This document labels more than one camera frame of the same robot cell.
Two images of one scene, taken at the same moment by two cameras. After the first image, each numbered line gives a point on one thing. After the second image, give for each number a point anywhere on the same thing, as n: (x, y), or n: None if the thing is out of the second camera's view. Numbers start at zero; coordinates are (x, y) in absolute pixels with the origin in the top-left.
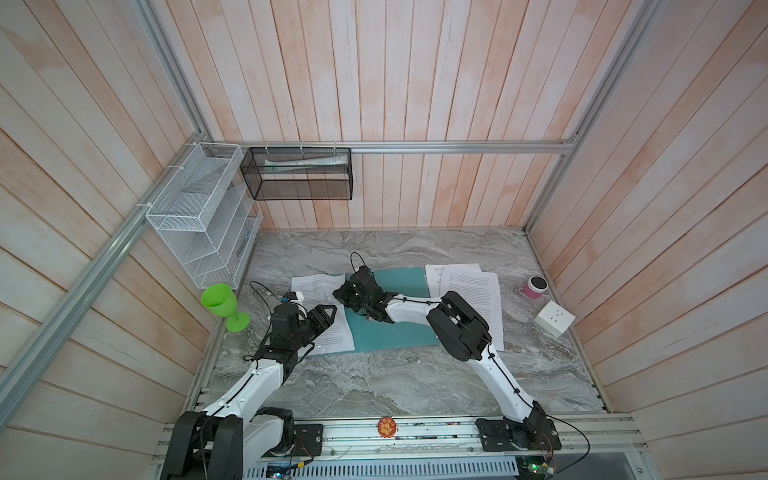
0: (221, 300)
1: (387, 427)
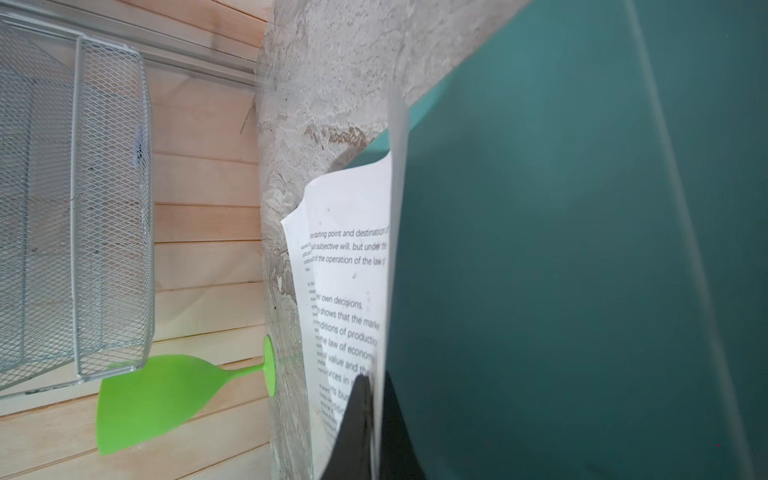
0: (144, 404)
1: None
